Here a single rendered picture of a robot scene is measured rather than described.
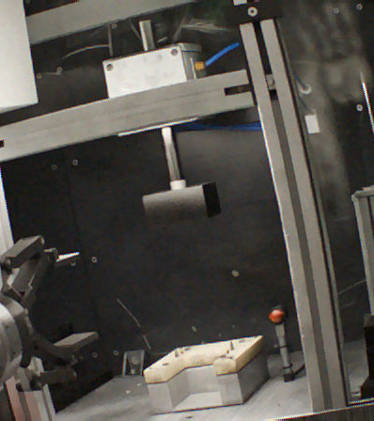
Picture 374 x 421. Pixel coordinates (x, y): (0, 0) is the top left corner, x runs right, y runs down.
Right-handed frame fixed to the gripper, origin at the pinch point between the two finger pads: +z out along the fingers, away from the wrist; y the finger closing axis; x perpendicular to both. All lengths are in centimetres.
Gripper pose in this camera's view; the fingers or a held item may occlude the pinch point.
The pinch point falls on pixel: (67, 302)
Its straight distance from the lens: 122.5
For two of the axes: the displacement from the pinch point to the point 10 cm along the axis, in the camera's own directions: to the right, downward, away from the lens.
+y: -2.0, -9.8, -0.5
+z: 3.1, -1.1, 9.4
